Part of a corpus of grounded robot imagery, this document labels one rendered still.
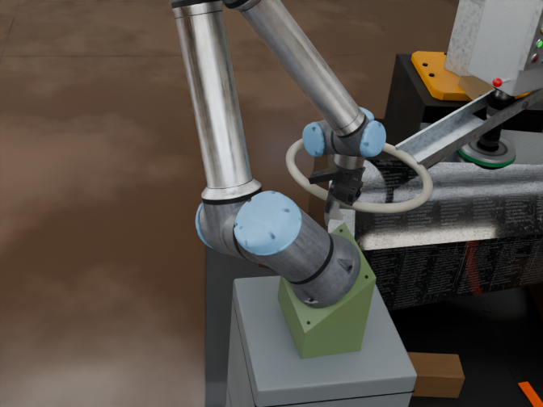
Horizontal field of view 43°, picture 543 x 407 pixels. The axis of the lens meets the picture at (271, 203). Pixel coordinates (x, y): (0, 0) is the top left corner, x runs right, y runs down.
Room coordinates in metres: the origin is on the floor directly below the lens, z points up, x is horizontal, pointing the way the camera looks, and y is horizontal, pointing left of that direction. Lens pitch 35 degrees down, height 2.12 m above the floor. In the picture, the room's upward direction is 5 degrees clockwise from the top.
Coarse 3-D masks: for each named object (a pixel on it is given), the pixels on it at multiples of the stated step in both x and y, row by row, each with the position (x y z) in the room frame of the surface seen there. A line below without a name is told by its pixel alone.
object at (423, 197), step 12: (300, 144) 2.03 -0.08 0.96; (288, 156) 1.93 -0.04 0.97; (396, 156) 2.10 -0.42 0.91; (408, 156) 2.07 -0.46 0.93; (288, 168) 1.87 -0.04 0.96; (420, 168) 2.00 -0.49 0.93; (300, 180) 1.80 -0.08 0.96; (312, 192) 1.75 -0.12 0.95; (324, 192) 1.74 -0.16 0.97; (360, 204) 1.70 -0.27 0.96; (372, 204) 1.71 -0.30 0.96; (384, 204) 1.72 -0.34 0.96; (396, 204) 1.73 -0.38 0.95; (408, 204) 1.74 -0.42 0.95; (420, 204) 1.78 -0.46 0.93
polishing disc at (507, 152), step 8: (480, 136) 2.39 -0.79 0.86; (472, 144) 2.33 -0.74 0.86; (504, 144) 2.35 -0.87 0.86; (464, 152) 2.28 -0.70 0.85; (472, 152) 2.26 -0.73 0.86; (480, 152) 2.27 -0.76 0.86; (488, 152) 2.27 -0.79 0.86; (496, 152) 2.28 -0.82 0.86; (504, 152) 2.29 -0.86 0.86; (512, 152) 2.29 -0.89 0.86; (480, 160) 2.23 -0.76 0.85; (488, 160) 2.22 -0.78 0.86; (496, 160) 2.22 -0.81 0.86; (504, 160) 2.23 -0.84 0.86
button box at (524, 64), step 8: (536, 8) 2.17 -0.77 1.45; (536, 16) 2.17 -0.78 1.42; (536, 24) 2.16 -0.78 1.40; (528, 32) 2.17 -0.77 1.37; (536, 32) 2.16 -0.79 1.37; (528, 40) 2.17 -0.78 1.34; (536, 40) 2.17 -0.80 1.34; (528, 48) 2.16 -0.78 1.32; (536, 48) 2.17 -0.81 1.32; (528, 56) 2.16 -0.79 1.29; (520, 64) 2.17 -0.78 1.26; (528, 64) 2.17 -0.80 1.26; (536, 64) 2.19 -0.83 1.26
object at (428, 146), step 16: (528, 96) 2.31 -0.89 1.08; (464, 112) 2.29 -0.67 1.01; (512, 112) 2.27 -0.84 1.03; (432, 128) 2.20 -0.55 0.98; (448, 128) 2.24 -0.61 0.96; (464, 128) 2.23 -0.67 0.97; (480, 128) 2.18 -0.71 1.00; (400, 144) 2.12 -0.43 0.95; (416, 144) 2.16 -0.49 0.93; (432, 144) 2.16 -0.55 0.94; (448, 144) 2.09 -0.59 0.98; (464, 144) 2.14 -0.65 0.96; (432, 160) 2.05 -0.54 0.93
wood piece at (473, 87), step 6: (462, 78) 3.01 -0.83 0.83; (468, 78) 3.01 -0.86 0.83; (474, 78) 3.02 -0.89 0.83; (462, 84) 3.00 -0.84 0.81; (468, 84) 2.96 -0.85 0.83; (474, 84) 2.96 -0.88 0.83; (480, 84) 2.96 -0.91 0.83; (486, 84) 2.97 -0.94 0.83; (468, 90) 2.94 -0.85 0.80; (474, 90) 2.89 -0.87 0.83; (480, 90) 2.89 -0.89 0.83; (486, 90) 2.90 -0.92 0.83; (474, 96) 2.88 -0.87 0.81; (480, 96) 2.85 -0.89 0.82
